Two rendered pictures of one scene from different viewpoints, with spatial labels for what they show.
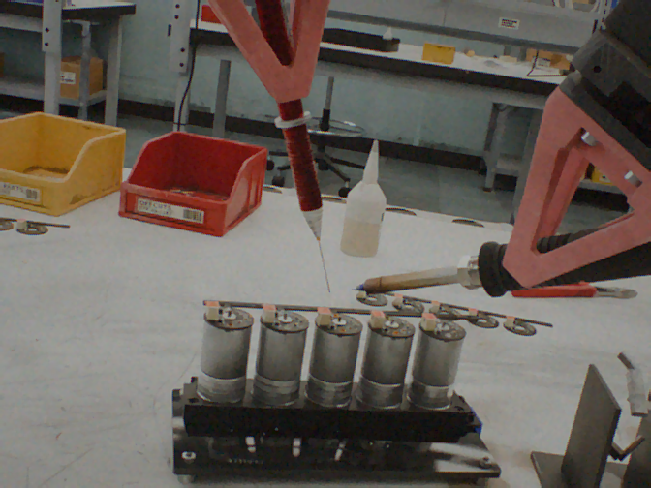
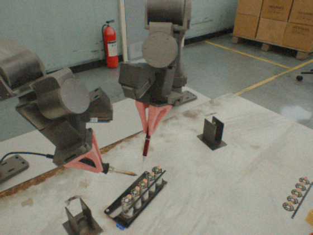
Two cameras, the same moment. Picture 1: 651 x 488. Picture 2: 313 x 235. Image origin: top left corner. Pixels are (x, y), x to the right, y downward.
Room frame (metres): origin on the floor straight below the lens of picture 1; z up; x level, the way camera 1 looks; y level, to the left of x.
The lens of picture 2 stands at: (0.71, -0.27, 1.27)
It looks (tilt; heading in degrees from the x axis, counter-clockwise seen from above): 33 degrees down; 138
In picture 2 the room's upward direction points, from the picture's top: straight up
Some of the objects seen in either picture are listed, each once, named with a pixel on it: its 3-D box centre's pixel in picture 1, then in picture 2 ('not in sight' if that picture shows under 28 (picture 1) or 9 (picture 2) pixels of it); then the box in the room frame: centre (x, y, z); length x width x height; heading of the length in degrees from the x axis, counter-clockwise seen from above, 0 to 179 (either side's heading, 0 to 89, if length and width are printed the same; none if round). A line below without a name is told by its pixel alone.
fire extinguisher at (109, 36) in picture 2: not in sight; (110, 44); (-2.00, 1.40, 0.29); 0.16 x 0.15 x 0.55; 86
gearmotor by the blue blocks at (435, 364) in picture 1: (434, 370); (127, 207); (0.39, -0.07, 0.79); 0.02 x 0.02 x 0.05
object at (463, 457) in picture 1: (329, 438); (137, 197); (0.36, -0.02, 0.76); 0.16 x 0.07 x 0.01; 103
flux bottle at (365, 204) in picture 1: (367, 197); not in sight; (0.69, -0.03, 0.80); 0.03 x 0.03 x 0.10
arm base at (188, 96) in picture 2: not in sight; (174, 93); (0.08, 0.39, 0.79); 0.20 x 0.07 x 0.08; 83
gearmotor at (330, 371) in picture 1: (331, 366); (143, 191); (0.38, -0.01, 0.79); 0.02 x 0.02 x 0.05
